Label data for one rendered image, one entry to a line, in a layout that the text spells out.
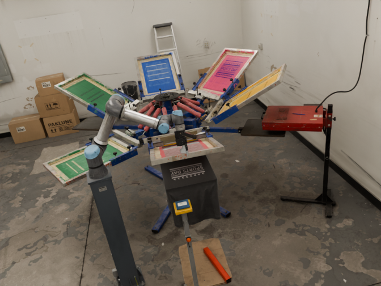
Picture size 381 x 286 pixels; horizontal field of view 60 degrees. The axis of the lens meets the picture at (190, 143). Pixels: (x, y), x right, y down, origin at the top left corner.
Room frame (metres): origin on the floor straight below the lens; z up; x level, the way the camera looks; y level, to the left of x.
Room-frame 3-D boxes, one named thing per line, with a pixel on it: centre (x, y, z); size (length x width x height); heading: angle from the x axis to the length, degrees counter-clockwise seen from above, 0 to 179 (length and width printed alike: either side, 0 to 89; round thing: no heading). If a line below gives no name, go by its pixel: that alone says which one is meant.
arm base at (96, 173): (2.28, 0.75, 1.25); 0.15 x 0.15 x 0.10
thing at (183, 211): (2.05, 0.13, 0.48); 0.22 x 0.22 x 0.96; 7
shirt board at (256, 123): (3.40, -0.42, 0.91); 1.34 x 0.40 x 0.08; 67
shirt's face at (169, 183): (2.56, 0.07, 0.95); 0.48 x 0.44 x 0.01; 7
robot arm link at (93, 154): (2.28, 0.75, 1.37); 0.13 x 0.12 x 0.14; 176
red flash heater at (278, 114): (3.11, -1.11, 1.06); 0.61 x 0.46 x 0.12; 67
